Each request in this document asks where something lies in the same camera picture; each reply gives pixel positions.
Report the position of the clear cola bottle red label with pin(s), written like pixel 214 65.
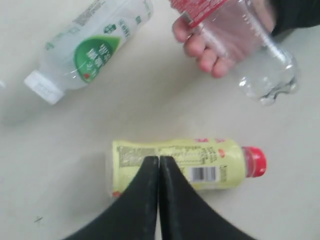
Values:
pixel 263 70

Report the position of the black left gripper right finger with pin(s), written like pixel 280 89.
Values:
pixel 184 215

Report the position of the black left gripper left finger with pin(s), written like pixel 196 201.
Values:
pixel 133 215

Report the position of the white bottle green label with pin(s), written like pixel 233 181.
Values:
pixel 74 57

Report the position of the person's open hand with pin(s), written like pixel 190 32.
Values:
pixel 207 59

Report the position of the yellow bottle red cap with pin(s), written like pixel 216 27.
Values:
pixel 206 163

